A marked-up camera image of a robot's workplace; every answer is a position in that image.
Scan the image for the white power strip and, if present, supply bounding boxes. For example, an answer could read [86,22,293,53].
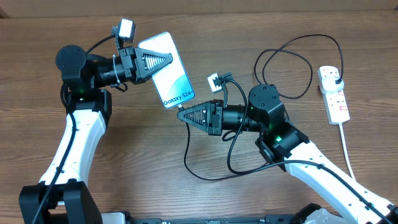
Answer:
[317,65,350,125]

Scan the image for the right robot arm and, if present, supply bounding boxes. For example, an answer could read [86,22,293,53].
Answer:
[177,84,397,223]

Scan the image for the white charger plug adapter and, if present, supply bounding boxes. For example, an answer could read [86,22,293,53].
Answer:
[320,77,345,94]

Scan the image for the Samsung Galaxy smartphone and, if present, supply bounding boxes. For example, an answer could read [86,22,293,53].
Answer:
[138,32,195,109]

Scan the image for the black USB charging cable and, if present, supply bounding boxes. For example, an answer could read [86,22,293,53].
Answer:
[177,34,345,182]

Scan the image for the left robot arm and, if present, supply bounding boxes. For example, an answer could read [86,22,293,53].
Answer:
[19,45,174,223]

